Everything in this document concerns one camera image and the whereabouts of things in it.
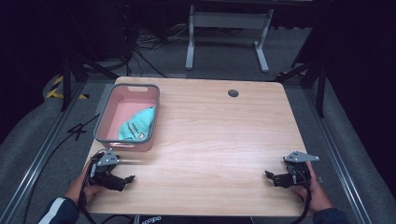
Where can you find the grey metal table frame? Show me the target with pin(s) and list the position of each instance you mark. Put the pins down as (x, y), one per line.
(229, 20)

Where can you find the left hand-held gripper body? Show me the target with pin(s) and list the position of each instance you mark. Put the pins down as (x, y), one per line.
(106, 179)

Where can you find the black metal stand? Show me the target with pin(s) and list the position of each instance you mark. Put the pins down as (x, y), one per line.
(66, 84)
(320, 90)

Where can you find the pink basin with grey rim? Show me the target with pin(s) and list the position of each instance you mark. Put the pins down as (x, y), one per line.
(109, 115)

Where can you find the yellow black floor tape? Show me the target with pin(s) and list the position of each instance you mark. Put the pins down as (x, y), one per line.
(57, 91)

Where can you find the person's right hand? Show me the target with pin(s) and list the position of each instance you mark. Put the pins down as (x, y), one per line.
(317, 194)

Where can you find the teal snack bag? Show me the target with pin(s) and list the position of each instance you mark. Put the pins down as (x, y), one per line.
(137, 126)

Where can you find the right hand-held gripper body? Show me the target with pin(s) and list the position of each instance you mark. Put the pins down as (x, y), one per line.
(297, 175)

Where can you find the black tape cross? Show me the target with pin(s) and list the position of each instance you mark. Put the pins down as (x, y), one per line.
(77, 130)

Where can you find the person's left hand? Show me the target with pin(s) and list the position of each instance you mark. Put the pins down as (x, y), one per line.
(79, 189)

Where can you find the aluminium floor rail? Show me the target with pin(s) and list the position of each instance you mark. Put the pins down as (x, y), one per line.
(339, 161)
(34, 165)

